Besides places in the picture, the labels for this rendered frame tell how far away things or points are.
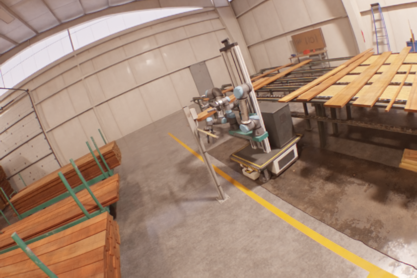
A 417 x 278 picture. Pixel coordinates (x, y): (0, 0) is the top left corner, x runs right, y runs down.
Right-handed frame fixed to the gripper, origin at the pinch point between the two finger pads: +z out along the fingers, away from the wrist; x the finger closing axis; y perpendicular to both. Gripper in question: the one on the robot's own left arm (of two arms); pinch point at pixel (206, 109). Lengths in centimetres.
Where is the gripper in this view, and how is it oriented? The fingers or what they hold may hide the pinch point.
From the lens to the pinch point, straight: 215.6
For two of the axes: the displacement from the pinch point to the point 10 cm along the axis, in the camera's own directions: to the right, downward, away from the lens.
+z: -8.5, 4.2, -3.3
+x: 4.9, 3.7, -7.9
